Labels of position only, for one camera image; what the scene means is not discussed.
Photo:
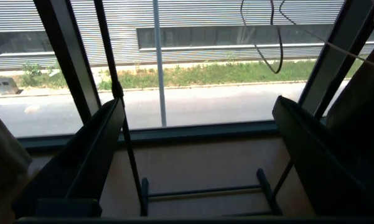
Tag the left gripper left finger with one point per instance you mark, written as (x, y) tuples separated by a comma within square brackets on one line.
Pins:
[(81, 168)]

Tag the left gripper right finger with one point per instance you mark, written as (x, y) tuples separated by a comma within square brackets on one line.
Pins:
[(323, 174)]

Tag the black clothes rack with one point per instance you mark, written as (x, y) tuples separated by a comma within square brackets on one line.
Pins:
[(109, 53)]

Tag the window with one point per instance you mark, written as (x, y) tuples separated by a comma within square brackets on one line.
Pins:
[(73, 62)]

